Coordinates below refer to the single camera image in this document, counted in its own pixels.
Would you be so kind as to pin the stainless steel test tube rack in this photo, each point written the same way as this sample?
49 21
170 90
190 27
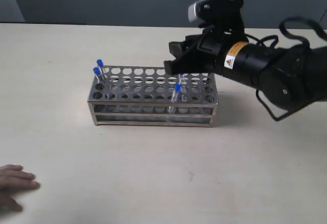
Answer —
135 95

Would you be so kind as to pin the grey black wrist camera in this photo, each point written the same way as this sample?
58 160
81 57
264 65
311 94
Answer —
223 14

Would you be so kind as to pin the blue capped tube back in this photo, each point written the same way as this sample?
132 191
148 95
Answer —
182 80

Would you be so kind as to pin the blue capped tube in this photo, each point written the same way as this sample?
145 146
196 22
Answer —
98 75
182 80
100 65
174 97

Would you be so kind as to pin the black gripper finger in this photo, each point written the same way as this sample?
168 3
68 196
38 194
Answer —
176 48
187 63

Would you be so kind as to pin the person's bare hand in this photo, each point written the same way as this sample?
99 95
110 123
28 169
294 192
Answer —
14 178

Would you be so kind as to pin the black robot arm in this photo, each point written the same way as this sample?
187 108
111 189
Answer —
289 78

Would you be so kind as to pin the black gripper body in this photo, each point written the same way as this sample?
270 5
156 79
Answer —
213 48

